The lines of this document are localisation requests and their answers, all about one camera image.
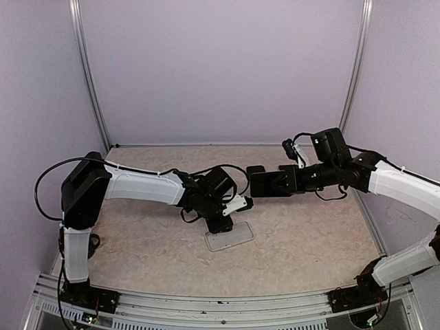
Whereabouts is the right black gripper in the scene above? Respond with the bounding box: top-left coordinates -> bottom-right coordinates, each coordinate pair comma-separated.
272,159 -> 340,193

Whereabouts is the black phone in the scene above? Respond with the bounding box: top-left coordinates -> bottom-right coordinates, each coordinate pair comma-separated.
250,171 -> 292,198

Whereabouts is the clear plain phone case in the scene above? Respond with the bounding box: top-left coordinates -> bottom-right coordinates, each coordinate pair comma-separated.
205,221 -> 255,252

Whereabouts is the black phone case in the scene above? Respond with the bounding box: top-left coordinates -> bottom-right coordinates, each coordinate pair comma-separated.
245,165 -> 266,175

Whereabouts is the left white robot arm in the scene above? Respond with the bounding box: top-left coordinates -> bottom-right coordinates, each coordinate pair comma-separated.
34,151 -> 243,306

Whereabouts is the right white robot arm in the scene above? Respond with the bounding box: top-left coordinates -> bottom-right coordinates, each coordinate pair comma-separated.
269,128 -> 439,305

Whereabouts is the dark green mug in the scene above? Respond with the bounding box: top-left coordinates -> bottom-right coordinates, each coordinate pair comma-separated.
88,233 -> 100,259

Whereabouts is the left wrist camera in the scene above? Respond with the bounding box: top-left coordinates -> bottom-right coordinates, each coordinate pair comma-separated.
222,195 -> 254,217

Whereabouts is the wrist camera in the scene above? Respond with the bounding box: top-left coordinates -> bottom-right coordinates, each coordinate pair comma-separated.
281,139 -> 309,168
222,195 -> 254,217

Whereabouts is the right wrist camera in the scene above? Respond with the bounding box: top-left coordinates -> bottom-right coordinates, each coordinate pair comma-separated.
281,139 -> 309,168

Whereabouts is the front aluminium rail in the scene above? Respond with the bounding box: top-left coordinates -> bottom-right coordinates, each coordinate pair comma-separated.
25,274 -> 413,330

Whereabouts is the right aluminium frame post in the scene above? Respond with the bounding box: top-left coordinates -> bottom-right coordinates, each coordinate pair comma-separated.
338,0 -> 373,135

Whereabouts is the aluminium frame post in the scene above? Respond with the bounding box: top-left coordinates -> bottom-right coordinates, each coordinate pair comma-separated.
68,0 -> 112,152
338,0 -> 373,135

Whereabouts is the left aluminium frame post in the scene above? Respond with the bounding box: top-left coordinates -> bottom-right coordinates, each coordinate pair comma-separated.
68,0 -> 112,152

